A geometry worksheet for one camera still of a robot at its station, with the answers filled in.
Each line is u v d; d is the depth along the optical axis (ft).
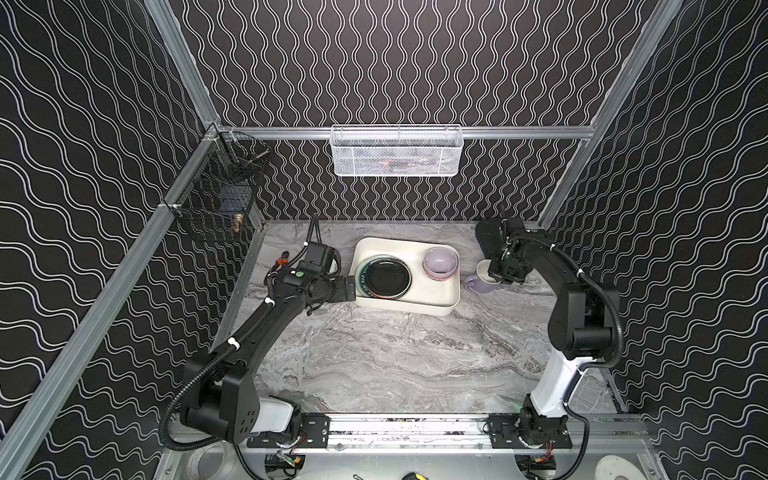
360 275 3.32
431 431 2.51
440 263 3.47
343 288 2.49
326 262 2.19
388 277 3.21
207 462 2.33
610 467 2.30
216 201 3.11
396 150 4.19
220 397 1.34
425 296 3.29
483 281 2.95
